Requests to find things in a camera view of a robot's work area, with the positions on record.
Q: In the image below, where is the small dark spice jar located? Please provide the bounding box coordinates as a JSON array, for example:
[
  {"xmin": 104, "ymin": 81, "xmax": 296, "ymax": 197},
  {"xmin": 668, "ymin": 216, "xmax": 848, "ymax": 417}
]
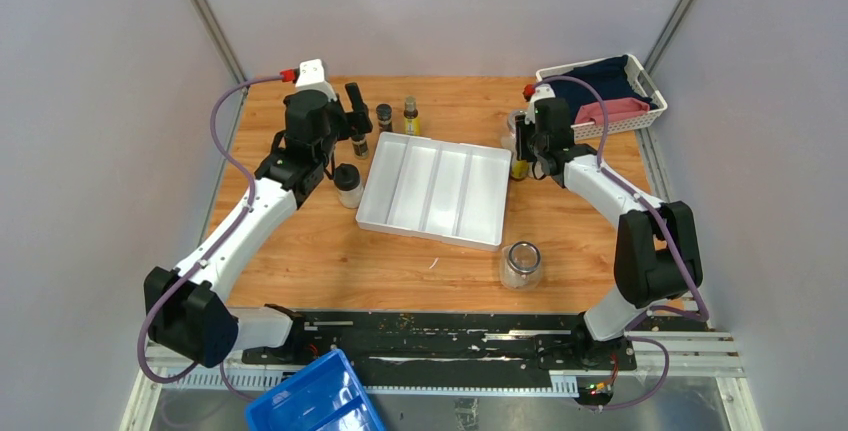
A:
[
  {"xmin": 376, "ymin": 103, "xmax": 393, "ymax": 132},
  {"xmin": 351, "ymin": 134, "xmax": 369, "ymax": 160}
]

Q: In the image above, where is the yellow label sauce bottle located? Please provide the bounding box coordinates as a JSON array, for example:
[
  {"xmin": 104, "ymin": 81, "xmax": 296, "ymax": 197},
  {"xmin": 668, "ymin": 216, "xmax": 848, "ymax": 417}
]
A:
[
  {"xmin": 403, "ymin": 96, "xmax": 421, "ymax": 136},
  {"xmin": 509, "ymin": 157, "xmax": 530, "ymax": 181}
]

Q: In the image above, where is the glass jar with grains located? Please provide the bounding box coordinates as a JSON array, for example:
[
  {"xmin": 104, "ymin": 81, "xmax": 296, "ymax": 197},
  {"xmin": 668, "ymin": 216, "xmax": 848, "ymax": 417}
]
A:
[{"xmin": 500, "ymin": 110, "xmax": 525, "ymax": 152}]

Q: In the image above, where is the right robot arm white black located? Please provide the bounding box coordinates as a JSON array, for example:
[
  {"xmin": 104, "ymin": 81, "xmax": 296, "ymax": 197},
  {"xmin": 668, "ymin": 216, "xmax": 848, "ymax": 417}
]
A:
[{"xmin": 515, "ymin": 98, "xmax": 703, "ymax": 369}]

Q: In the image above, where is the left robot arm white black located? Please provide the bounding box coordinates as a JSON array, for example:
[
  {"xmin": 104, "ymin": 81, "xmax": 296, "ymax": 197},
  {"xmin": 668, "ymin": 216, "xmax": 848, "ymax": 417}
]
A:
[{"xmin": 137, "ymin": 82, "xmax": 373, "ymax": 368}]

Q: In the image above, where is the pink cloth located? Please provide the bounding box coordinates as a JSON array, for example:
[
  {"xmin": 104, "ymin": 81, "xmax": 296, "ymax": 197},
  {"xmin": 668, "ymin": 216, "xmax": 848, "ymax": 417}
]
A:
[{"xmin": 575, "ymin": 97, "xmax": 651, "ymax": 126}]

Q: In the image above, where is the black lid bead jar left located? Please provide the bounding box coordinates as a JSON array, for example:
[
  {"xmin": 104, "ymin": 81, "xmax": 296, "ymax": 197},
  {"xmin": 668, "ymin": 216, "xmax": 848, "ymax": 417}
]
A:
[{"xmin": 333, "ymin": 163, "xmax": 364, "ymax": 209}]

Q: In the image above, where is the white plastic basket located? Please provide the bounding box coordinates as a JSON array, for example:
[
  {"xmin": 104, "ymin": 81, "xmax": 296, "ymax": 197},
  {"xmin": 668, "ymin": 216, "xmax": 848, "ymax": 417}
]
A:
[{"xmin": 536, "ymin": 54, "xmax": 667, "ymax": 140}]

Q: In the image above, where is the navy blue cloth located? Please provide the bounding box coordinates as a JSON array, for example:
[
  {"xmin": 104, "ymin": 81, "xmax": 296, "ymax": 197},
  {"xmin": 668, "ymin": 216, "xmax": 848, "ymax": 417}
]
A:
[{"xmin": 549, "ymin": 55, "xmax": 657, "ymax": 124}]

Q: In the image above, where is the white divided organizer tray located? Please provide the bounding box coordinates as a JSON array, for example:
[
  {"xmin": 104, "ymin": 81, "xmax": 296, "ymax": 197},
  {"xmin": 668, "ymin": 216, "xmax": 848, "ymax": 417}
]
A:
[{"xmin": 356, "ymin": 133, "xmax": 511, "ymax": 251}]

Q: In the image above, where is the empty glass jar front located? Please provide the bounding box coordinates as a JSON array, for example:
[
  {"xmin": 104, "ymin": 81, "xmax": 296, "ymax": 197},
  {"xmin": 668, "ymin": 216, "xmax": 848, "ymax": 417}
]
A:
[{"xmin": 499, "ymin": 241, "xmax": 544, "ymax": 290}]

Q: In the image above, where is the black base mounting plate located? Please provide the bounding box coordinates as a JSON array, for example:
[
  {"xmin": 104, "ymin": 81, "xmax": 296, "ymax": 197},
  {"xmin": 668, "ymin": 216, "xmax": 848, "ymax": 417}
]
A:
[{"xmin": 242, "ymin": 310, "xmax": 636, "ymax": 391}]

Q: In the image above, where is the blue plastic bin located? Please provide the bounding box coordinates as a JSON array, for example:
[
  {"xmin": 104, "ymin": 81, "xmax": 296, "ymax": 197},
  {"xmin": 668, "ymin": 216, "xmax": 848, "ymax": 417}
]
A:
[{"xmin": 245, "ymin": 349, "xmax": 386, "ymax": 430}]

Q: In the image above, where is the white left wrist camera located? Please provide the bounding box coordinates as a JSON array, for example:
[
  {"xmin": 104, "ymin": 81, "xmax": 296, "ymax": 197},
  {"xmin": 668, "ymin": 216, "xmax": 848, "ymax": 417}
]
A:
[{"xmin": 295, "ymin": 59, "xmax": 338, "ymax": 101}]

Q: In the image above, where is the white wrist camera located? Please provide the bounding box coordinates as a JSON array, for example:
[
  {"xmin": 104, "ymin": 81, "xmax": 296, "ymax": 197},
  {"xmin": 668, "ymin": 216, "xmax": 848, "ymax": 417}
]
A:
[
  {"xmin": 295, "ymin": 59, "xmax": 338, "ymax": 101},
  {"xmin": 522, "ymin": 82, "xmax": 556, "ymax": 104}
]

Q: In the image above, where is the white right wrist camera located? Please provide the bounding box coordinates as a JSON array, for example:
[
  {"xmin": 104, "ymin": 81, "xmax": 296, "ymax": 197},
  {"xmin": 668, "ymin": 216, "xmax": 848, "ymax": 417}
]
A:
[{"xmin": 522, "ymin": 82, "xmax": 556, "ymax": 104}]

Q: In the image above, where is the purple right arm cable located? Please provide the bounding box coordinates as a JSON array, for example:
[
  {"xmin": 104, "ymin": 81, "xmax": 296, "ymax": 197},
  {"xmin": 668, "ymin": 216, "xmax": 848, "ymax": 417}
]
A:
[{"xmin": 537, "ymin": 74, "xmax": 710, "ymax": 413}]

